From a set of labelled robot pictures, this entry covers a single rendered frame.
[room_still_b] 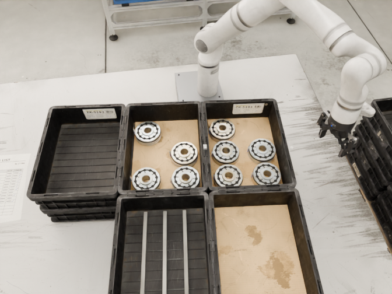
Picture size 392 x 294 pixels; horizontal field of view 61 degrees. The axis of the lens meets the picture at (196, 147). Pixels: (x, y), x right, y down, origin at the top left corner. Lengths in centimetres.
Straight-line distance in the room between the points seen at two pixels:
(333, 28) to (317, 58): 216
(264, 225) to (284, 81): 86
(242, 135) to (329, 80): 168
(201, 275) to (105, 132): 68
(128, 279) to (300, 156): 87
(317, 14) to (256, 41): 220
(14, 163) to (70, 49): 176
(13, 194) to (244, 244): 94
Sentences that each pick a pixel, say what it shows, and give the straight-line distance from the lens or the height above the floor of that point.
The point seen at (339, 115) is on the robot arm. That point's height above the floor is 119.
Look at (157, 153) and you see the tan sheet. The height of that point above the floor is 83.
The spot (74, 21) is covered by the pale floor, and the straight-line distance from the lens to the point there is 353.
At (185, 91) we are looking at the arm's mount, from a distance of 153.
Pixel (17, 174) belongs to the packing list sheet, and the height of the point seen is 70.
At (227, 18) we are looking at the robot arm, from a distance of 119.
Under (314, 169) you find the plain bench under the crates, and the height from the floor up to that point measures 70.
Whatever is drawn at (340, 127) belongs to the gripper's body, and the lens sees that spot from 105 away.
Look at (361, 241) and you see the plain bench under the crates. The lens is 142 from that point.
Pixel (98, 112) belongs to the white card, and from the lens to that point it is 138.
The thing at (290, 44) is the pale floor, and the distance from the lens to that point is 318.
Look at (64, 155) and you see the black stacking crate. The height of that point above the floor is 83.
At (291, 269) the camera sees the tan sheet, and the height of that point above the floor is 83.
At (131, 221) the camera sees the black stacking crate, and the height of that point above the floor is 83.
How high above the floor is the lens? 191
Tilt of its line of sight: 56 degrees down
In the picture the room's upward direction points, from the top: straight up
